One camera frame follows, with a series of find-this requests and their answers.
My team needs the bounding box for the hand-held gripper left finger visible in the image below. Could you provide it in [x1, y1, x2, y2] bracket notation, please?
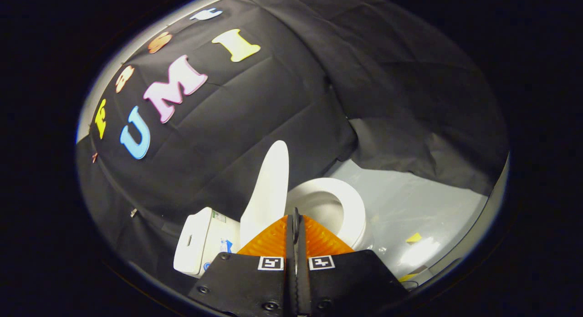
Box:
[188, 208, 300, 317]

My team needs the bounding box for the white toilet lid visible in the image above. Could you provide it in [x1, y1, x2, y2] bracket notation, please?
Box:
[240, 140, 290, 247]

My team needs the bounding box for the black backdrop cloth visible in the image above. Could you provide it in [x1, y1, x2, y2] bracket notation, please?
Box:
[77, 0, 508, 295]

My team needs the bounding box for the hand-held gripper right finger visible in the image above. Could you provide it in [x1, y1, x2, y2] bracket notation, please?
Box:
[294, 209, 409, 317]

